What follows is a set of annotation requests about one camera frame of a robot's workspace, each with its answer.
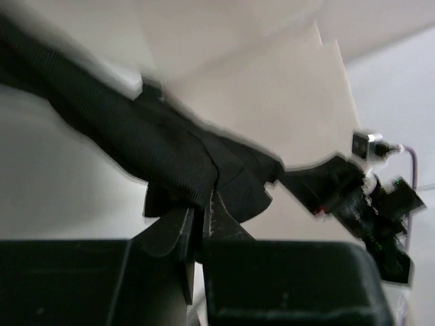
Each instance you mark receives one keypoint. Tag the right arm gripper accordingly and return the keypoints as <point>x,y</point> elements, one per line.
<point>373,212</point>

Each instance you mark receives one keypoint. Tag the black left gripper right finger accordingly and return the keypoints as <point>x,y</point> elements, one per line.
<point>223,237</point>

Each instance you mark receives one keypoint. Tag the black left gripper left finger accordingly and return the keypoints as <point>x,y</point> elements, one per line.
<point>171,237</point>

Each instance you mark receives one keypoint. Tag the black skirt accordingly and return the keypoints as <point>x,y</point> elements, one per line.
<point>182,162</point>

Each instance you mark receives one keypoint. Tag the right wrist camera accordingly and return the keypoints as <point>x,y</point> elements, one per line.
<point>368,145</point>

